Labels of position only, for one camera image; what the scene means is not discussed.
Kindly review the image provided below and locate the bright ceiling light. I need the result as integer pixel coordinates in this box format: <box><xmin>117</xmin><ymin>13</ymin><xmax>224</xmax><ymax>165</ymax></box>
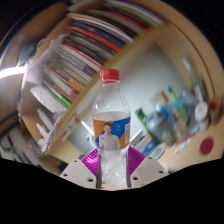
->
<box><xmin>0</xmin><ymin>65</ymin><xmax>28</xmax><ymax>80</ymax></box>

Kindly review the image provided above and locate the clear plastic bottle red cap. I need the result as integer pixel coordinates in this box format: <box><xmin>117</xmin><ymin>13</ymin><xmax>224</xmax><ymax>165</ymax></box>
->
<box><xmin>91</xmin><ymin>68</ymin><xmax>132</xmax><ymax>187</ymax></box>

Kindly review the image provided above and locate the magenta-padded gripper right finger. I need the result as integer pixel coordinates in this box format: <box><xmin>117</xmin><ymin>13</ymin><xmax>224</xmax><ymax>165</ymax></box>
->
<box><xmin>125</xmin><ymin>145</ymin><xmax>169</xmax><ymax>189</ymax></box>

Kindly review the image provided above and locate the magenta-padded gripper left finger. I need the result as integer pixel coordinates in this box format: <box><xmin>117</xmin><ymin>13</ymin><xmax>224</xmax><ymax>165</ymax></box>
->
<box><xmin>59</xmin><ymin>148</ymin><xmax>103</xmax><ymax>190</ymax></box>

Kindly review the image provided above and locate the small white tube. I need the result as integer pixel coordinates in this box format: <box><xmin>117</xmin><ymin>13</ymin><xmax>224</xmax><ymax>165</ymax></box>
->
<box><xmin>173</xmin><ymin>137</ymin><xmax>193</xmax><ymax>155</ymax></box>

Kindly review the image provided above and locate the flat round red coaster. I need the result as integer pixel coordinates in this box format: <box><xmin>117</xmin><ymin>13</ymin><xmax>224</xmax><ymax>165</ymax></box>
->
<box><xmin>199</xmin><ymin>137</ymin><xmax>215</xmax><ymax>156</ymax></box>

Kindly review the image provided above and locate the white strip light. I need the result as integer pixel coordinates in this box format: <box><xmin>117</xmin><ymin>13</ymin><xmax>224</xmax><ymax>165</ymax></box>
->
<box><xmin>81</xmin><ymin>121</ymin><xmax>94</xmax><ymax>136</ymax></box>

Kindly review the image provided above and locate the dark jar white lid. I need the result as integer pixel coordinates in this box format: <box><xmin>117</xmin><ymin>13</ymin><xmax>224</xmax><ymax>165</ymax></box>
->
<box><xmin>193</xmin><ymin>100</ymin><xmax>209</xmax><ymax>123</ymax></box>

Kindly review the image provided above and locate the wooden shelf unit with books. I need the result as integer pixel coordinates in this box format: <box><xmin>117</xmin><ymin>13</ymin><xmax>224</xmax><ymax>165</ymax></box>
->
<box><xmin>16</xmin><ymin>0</ymin><xmax>214</xmax><ymax>161</ymax></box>

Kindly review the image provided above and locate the light blue round lid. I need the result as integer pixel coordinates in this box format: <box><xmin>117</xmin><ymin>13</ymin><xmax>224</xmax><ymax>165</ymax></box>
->
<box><xmin>148</xmin><ymin>144</ymin><xmax>166</xmax><ymax>160</ymax></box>

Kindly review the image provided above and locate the green bottle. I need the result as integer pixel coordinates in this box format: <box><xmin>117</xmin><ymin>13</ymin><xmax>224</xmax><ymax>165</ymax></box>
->
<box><xmin>134</xmin><ymin>107</ymin><xmax>151</xmax><ymax>126</ymax></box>

